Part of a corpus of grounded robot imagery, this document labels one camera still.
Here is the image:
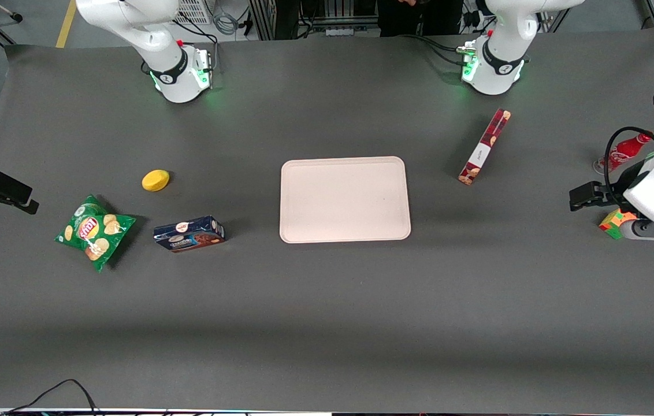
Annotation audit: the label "aluminium frame post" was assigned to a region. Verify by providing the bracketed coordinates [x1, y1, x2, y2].
[248, 0, 283, 41]

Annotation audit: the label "green chips bag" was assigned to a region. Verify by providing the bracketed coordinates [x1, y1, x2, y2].
[54, 195, 137, 273]

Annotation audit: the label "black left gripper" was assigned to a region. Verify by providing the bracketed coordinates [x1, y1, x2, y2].
[570, 181, 631, 210]

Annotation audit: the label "person in dark clothes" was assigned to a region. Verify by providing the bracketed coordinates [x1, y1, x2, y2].
[377, 0, 465, 37]

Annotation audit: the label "black arm base cables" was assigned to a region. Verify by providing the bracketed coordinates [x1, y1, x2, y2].
[172, 12, 219, 61]
[399, 33, 478, 65]

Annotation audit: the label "red cookie box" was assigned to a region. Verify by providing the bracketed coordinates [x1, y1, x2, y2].
[458, 108, 511, 186]

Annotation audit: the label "black cable at table edge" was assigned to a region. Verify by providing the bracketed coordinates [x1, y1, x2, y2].
[0, 378, 100, 416]

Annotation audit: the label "white perforated box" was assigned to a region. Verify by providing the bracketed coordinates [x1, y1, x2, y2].
[174, 0, 215, 25]

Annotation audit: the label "black left arm base cables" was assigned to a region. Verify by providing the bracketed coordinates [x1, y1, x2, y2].
[399, 33, 478, 65]

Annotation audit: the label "red cola bottle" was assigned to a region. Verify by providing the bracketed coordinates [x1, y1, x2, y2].
[593, 132, 654, 174]

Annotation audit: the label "colourful puzzle cube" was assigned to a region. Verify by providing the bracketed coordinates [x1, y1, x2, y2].
[598, 208, 638, 240]

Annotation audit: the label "beige plastic tray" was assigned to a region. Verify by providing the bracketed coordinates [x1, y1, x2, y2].
[279, 156, 412, 244]

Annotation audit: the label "dark grey table mat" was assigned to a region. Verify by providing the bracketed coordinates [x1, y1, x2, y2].
[0, 20, 654, 414]

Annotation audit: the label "yellow lemon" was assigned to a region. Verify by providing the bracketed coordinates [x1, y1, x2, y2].
[142, 169, 170, 192]

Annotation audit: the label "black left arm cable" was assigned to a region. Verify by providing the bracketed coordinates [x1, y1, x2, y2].
[603, 86, 654, 200]

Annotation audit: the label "dark blue cookie box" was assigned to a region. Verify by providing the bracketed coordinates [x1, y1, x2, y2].
[153, 216, 226, 254]

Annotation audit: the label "black right arm base cables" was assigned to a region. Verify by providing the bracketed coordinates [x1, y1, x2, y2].
[172, 12, 219, 61]

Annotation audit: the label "grey coiled cable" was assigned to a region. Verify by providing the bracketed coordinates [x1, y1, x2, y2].
[211, 0, 242, 36]

